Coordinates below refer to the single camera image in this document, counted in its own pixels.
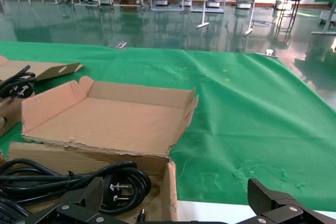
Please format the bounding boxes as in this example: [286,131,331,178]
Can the black power cable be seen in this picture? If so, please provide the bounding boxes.
[0,199,29,224]
[0,65,37,101]
[0,158,153,216]

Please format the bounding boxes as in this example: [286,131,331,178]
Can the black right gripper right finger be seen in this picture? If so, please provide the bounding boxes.
[246,178,336,224]

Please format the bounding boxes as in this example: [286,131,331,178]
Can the torn brown cardboard box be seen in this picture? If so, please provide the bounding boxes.
[0,76,200,224]

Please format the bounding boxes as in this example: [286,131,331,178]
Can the green table cloth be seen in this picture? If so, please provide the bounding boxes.
[0,40,336,213]

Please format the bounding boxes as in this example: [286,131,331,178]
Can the empty-lidded brown cardboard box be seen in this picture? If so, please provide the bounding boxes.
[0,55,85,138]

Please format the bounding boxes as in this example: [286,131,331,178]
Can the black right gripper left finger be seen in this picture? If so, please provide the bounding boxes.
[19,176,106,224]

